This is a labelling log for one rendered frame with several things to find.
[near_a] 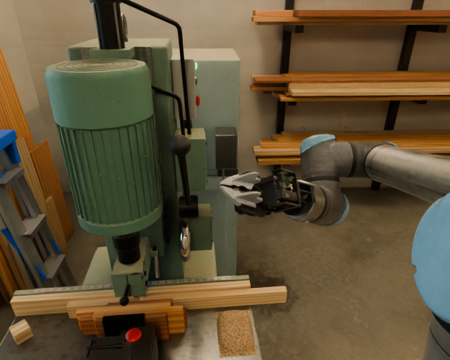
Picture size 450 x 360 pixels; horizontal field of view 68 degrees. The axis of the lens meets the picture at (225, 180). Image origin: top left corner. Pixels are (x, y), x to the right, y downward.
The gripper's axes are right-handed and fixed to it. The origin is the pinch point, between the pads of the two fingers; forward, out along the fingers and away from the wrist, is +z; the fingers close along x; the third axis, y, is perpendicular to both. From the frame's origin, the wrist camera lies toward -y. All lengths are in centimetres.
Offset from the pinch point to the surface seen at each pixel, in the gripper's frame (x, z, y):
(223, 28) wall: -179, -113, -102
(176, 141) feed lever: -4.5, 12.7, 3.2
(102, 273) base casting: 9, -10, -71
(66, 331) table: 25, 9, -49
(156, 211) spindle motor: 1.5, 4.4, -15.6
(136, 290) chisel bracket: 16.4, 0.1, -30.3
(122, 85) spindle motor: -14.2, 19.8, -1.3
